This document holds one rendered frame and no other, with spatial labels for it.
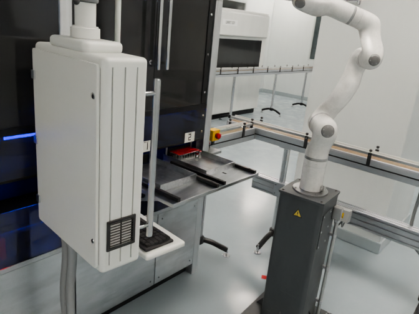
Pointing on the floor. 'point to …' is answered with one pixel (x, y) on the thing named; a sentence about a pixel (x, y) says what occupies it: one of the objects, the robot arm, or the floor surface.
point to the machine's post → (207, 124)
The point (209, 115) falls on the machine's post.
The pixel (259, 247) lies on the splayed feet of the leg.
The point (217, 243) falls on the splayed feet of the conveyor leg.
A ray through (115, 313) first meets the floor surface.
